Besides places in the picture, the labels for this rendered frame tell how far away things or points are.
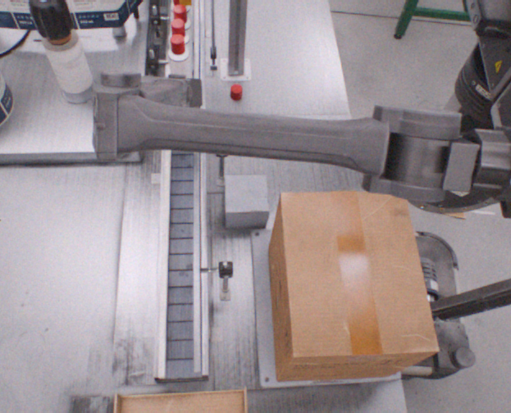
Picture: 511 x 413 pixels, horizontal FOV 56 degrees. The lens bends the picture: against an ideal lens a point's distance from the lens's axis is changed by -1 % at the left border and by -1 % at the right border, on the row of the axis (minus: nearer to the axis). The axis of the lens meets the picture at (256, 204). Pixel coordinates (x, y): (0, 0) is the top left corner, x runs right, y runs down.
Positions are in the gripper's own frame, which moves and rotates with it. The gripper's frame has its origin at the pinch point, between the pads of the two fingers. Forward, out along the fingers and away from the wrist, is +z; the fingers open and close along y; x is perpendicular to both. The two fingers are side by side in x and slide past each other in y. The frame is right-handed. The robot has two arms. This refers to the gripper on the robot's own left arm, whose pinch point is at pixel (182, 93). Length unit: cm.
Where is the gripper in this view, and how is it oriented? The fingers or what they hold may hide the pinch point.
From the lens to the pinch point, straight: 127.7
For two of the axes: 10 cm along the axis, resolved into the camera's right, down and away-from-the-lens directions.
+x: 0.1, 9.8, 2.0
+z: -1.0, -1.9, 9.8
